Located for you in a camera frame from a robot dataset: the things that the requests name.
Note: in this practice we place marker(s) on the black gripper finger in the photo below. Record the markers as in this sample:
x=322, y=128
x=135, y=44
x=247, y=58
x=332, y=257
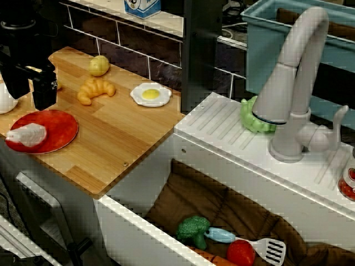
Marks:
x=15, y=84
x=44, y=92

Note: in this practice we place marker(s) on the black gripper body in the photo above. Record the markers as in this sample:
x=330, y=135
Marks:
x=25, y=47

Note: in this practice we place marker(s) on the red round plate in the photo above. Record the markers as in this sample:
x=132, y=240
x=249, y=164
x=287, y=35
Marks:
x=59, y=130

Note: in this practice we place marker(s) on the white rounded toy object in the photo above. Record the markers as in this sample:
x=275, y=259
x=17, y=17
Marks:
x=5, y=101

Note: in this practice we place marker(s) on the orange toy croissant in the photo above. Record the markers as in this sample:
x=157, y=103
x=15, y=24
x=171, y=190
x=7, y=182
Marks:
x=94, y=90

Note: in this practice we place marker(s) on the yellow toy potato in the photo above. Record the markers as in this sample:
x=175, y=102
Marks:
x=99, y=66

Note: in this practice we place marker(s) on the wooden countertop board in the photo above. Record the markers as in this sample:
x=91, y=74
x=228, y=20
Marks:
x=116, y=133

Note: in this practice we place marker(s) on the white kitchen shelf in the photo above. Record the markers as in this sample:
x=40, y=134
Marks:
x=116, y=11

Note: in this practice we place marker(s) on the dark tiled backsplash panel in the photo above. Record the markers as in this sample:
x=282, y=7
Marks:
x=133, y=41

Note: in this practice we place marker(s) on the toy fried egg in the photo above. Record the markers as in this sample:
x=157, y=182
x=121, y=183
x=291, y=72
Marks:
x=150, y=94

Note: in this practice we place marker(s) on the grey metal C-clamp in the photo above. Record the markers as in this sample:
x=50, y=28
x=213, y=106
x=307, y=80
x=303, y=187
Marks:
x=44, y=205

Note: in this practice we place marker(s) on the blue white milk carton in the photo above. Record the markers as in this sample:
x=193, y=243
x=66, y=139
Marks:
x=142, y=7

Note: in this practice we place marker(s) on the black kitchen pillar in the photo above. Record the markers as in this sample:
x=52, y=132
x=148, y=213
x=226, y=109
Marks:
x=201, y=55

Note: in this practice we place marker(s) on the white toy sink unit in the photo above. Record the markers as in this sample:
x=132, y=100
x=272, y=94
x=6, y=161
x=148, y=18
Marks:
x=222, y=133

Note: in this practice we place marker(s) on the brown cloth sink liner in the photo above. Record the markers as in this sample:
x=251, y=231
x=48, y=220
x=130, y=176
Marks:
x=199, y=194

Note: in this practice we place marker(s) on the green toy broccoli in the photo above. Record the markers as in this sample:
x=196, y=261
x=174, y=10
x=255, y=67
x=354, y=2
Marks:
x=192, y=228

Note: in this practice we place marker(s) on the green toy lettuce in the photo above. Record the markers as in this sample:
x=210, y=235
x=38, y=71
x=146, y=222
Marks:
x=249, y=119

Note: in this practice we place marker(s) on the teal plastic bin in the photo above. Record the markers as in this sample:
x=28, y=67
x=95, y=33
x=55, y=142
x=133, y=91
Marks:
x=263, y=55

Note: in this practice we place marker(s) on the grey toy faucet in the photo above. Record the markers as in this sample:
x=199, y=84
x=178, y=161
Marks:
x=285, y=88

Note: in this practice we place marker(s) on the orange toy carrot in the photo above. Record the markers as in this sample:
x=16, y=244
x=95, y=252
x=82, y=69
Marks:
x=219, y=261

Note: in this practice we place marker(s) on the red toy tomato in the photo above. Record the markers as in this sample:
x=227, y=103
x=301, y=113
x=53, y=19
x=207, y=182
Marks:
x=240, y=253

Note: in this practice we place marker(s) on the tomato print tin can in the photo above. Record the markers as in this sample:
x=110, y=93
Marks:
x=348, y=180

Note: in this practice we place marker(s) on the aluminium frame rail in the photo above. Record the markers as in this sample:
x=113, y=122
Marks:
x=16, y=241

